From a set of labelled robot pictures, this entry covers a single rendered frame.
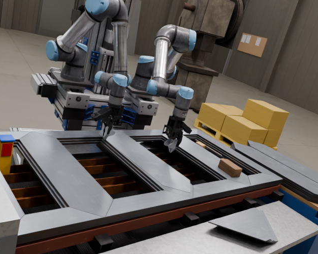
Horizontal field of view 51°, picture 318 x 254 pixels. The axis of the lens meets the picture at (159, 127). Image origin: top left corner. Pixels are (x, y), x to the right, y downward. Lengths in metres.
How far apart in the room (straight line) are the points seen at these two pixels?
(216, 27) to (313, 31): 6.33
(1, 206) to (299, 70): 11.99
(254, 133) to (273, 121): 0.40
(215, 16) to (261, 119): 2.32
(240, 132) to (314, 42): 7.80
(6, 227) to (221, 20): 6.16
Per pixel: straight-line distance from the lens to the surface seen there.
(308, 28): 12.68
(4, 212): 0.83
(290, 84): 12.58
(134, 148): 1.81
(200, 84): 6.68
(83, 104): 2.07
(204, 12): 6.49
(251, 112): 5.38
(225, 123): 5.21
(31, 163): 1.51
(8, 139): 1.56
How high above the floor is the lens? 1.53
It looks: 18 degrees down
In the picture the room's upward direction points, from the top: 16 degrees clockwise
